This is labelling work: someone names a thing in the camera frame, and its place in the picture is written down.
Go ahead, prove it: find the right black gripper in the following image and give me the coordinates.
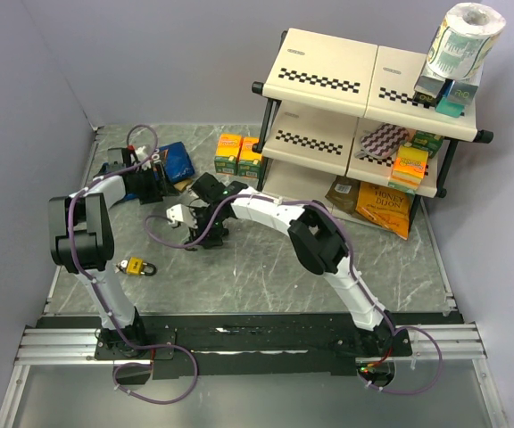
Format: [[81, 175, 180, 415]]
[[186, 207, 224, 251]]

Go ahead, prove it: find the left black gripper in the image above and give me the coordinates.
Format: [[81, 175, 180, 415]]
[[131, 161, 179, 205]]

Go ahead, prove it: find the yellow padlock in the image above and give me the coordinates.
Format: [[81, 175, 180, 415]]
[[115, 257, 157, 276]]

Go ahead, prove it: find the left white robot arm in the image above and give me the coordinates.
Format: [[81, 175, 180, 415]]
[[48, 145, 173, 358]]

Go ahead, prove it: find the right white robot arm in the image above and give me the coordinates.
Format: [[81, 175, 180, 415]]
[[172, 173, 394, 355]]

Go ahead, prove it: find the blue Doritos bag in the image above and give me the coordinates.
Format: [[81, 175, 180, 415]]
[[158, 142, 195, 184]]

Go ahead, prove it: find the left orange green box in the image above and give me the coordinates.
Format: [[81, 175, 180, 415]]
[[214, 134, 243, 176]]

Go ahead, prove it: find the orange green box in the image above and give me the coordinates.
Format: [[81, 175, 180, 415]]
[[214, 134, 243, 176], [237, 136, 262, 178]]

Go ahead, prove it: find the right orange green box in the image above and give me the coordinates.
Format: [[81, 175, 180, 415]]
[[237, 136, 262, 178]]

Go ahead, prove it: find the brown snack pouch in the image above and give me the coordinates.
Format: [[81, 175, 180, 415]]
[[325, 176, 361, 216]]

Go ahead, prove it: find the beige tiered shelf rack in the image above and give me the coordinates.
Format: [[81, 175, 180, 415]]
[[252, 29, 493, 198]]

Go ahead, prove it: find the orange Honey Dijon bag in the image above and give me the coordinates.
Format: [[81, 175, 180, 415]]
[[355, 182, 410, 240]]

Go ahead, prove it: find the patterned oven mitt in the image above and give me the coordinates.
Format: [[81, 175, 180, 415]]
[[354, 124, 410, 160]]

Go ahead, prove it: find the orange yellow sponge pack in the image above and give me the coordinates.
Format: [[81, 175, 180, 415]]
[[388, 145, 428, 194]]

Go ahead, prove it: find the green box on shelf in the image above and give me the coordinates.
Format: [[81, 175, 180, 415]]
[[410, 130, 444, 159]]

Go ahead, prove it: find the toilet paper roll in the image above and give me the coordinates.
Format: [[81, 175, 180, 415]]
[[427, 3, 506, 80]]

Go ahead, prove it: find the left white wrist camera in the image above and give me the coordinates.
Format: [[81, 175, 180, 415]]
[[126, 144, 159, 172]]

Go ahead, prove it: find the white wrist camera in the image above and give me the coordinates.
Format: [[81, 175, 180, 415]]
[[166, 204, 198, 229], [126, 144, 159, 172]]

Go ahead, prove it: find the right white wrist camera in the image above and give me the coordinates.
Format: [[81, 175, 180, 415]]
[[166, 204, 198, 229]]

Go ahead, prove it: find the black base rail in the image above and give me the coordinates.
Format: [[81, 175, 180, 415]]
[[94, 311, 412, 387]]

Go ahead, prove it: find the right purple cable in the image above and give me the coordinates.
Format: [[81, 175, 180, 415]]
[[144, 195, 444, 397]]

